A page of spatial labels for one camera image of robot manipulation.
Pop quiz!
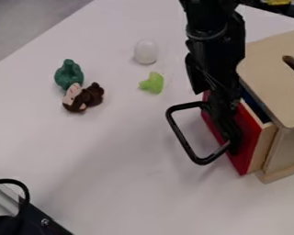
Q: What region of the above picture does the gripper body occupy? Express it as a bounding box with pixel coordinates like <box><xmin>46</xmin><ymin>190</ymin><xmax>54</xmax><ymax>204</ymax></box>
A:
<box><xmin>184</xmin><ymin>28</ymin><xmax>248</xmax><ymax>96</ymax></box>

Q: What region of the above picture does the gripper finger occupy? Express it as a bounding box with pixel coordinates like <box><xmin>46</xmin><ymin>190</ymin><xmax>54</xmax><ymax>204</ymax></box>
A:
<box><xmin>204</xmin><ymin>89</ymin><xmax>244</xmax><ymax>156</ymax></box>

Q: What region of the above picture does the white toy egg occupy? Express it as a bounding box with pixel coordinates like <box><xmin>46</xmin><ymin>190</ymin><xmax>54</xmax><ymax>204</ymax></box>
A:
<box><xmin>131</xmin><ymin>39</ymin><xmax>160</xmax><ymax>65</ymax></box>

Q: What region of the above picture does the red drawer with black handle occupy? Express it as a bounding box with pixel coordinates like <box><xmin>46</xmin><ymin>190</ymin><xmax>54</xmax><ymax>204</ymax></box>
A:
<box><xmin>164</xmin><ymin>85</ymin><xmax>280</xmax><ymax>177</ymax></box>

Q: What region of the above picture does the light green toy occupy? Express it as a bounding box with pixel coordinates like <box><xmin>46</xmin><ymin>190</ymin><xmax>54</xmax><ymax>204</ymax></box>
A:
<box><xmin>137</xmin><ymin>71</ymin><xmax>166</xmax><ymax>95</ymax></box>

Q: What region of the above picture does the wooden cabinet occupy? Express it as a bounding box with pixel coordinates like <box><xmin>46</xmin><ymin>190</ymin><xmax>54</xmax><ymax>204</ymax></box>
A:
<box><xmin>233</xmin><ymin>28</ymin><xmax>294</xmax><ymax>185</ymax></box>

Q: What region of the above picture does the brown plush monkey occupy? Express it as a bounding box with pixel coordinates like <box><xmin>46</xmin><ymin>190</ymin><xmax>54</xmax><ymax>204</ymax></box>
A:
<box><xmin>61</xmin><ymin>82</ymin><xmax>107</xmax><ymax>113</ymax></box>

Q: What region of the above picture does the dark green toy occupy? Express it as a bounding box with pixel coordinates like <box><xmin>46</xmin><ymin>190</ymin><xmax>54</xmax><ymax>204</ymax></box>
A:
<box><xmin>52</xmin><ymin>58</ymin><xmax>86</xmax><ymax>92</ymax></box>

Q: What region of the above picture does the black equipment with cable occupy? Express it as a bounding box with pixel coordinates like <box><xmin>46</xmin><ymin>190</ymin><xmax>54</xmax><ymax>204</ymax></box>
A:
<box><xmin>0</xmin><ymin>178</ymin><xmax>76</xmax><ymax>235</ymax></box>

